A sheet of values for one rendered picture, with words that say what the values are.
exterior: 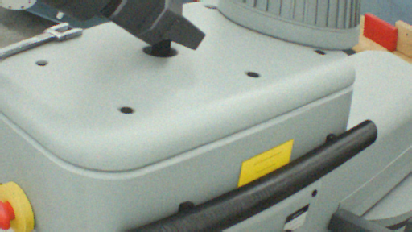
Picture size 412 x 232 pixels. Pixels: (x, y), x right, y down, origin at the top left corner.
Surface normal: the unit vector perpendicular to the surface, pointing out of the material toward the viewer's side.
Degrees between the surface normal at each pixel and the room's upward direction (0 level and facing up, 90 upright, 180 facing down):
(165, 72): 0
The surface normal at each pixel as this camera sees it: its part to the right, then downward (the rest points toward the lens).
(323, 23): 0.23, 0.42
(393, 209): 0.15, -0.91
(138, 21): 0.55, 0.40
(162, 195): 0.76, 0.36
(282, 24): -0.26, 0.35
